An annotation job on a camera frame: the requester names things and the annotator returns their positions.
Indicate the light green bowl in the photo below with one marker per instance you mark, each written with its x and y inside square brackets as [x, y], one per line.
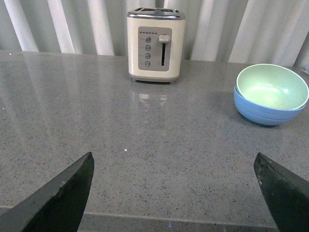
[273, 86]

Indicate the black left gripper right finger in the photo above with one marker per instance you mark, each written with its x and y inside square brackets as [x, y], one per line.
[286, 194]

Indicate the cream two-slot toaster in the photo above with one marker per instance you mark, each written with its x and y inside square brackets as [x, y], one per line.
[155, 44]

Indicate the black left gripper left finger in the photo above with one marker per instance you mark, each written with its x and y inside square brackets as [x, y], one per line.
[58, 206]

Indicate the light blue bowl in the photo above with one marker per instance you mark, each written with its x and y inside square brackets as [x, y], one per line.
[261, 114]

